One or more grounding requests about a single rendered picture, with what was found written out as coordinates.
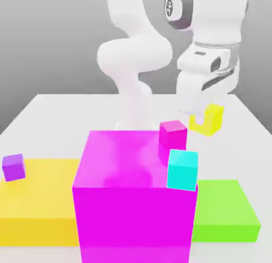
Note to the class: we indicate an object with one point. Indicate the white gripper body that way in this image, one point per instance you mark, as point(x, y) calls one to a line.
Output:
point(189, 90)

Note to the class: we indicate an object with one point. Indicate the small yellow cube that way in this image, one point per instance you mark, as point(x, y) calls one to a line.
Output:
point(213, 120)

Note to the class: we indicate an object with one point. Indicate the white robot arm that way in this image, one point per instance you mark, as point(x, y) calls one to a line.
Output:
point(136, 54)

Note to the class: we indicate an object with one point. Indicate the small magenta cube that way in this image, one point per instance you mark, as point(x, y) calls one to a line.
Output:
point(173, 135)

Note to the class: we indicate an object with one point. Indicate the small cyan cube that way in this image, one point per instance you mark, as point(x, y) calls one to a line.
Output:
point(182, 171)

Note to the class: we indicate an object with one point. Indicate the small purple cube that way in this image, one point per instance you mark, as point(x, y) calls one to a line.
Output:
point(13, 168)

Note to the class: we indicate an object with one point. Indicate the large green box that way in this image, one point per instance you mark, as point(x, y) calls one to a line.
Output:
point(223, 212)

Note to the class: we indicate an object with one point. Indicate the large magenta box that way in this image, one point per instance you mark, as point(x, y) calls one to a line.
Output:
point(131, 203)

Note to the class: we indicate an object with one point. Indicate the large yellow box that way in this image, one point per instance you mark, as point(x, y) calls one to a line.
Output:
point(38, 203)

